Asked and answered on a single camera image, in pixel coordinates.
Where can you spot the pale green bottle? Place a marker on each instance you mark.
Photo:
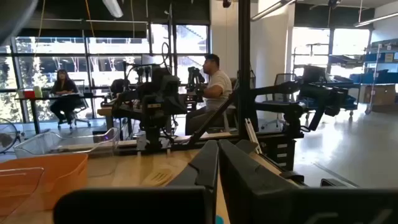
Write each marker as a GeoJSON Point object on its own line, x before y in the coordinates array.
{"type": "Point", "coordinates": [37, 91]}

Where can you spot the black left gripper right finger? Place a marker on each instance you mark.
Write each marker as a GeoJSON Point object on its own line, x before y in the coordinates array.
{"type": "Point", "coordinates": [248, 186]}

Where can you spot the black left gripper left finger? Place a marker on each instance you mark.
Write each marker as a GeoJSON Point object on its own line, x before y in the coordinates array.
{"type": "Point", "coordinates": [199, 174]}

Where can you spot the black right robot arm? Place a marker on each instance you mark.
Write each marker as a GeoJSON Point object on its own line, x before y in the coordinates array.
{"type": "Point", "coordinates": [153, 132]}

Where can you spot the person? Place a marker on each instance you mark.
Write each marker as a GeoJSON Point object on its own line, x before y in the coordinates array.
{"type": "Point", "coordinates": [217, 87]}
{"type": "Point", "coordinates": [63, 90]}

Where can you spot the black desk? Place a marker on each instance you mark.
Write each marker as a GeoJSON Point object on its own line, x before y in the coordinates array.
{"type": "Point", "coordinates": [35, 118]}

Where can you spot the blue shelf unit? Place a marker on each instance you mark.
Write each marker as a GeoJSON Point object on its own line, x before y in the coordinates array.
{"type": "Point", "coordinates": [377, 57]}

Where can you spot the orange plastic bin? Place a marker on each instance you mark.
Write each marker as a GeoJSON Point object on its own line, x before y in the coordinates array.
{"type": "Point", "coordinates": [56, 174]}

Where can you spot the white strip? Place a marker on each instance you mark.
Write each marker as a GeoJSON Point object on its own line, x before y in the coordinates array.
{"type": "Point", "coordinates": [252, 137]}

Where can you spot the mesh office chair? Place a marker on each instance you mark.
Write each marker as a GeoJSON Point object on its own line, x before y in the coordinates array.
{"type": "Point", "coordinates": [284, 84]}

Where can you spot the black background robot arm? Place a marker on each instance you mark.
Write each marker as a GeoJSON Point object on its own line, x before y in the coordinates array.
{"type": "Point", "coordinates": [194, 81]}
{"type": "Point", "coordinates": [323, 93]}

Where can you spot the black office chair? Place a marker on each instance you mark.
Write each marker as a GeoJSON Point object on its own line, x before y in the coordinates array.
{"type": "Point", "coordinates": [79, 109]}

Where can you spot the black drawer cabinet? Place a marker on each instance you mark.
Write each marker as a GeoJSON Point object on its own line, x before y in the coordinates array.
{"type": "Point", "coordinates": [280, 152]}

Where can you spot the wooden slotted spatula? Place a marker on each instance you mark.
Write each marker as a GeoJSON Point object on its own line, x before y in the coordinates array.
{"type": "Point", "coordinates": [158, 178]}

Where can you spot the black cart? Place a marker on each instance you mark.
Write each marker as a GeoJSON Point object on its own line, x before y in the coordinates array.
{"type": "Point", "coordinates": [314, 74]}

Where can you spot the ceiling light tube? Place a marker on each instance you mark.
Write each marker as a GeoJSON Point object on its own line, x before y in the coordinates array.
{"type": "Point", "coordinates": [112, 7]}
{"type": "Point", "coordinates": [376, 19]}
{"type": "Point", "coordinates": [270, 9]}

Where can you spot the red box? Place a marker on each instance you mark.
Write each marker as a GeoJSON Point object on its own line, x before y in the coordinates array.
{"type": "Point", "coordinates": [29, 94]}

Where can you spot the cardboard box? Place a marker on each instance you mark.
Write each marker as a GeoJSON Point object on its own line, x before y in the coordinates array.
{"type": "Point", "coordinates": [384, 95]}

